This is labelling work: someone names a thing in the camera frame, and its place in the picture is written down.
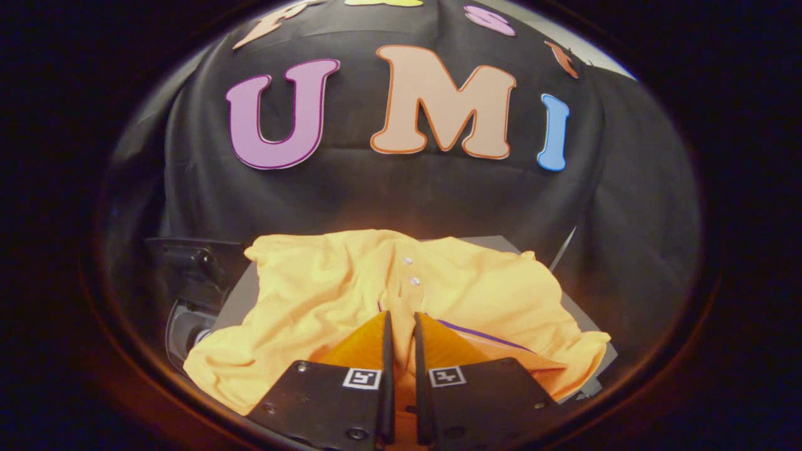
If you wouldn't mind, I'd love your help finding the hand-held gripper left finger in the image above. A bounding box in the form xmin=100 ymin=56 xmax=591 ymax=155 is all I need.
xmin=246 ymin=310 xmax=395 ymax=451

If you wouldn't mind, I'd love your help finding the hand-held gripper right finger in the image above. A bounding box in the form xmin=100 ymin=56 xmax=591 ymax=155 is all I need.
xmin=414 ymin=311 xmax=568 ymax=448

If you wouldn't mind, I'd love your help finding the orange polo shirt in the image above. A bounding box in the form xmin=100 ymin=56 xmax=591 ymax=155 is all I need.
xmin=183 ymin=229 xmax=612 ymax=417

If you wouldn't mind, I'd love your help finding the cream cabinet with grey top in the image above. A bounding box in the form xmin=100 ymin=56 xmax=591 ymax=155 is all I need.
xmin=213 ymin=235 xmax=619 ymax=402

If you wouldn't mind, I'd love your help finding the black backdrop cloth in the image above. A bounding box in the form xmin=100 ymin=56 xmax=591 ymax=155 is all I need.
xmin=100 ymin=0 xmax=702 ymax=376

